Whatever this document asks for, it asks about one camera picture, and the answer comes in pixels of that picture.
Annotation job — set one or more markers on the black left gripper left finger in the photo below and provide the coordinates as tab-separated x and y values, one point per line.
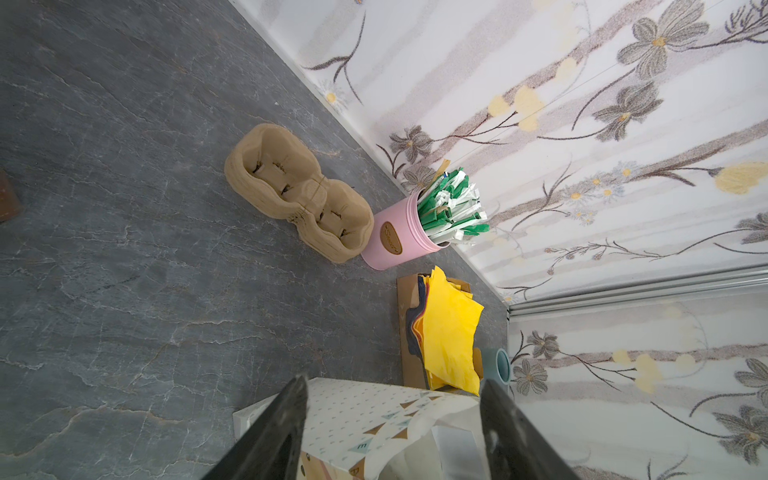
271	447

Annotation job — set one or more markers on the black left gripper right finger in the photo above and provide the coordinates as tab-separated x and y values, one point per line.
514	447

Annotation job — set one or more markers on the white paper gift bag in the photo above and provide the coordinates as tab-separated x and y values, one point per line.
361	430

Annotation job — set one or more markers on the teal ceramic cup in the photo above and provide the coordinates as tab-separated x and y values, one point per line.
496	365

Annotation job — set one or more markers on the pink straw holder cup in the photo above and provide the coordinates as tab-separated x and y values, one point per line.
398	236

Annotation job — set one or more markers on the stacked pulp cup carriers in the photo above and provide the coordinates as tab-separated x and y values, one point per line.
277	173

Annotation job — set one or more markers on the brown spice jar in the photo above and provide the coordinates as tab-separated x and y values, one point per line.
10	205

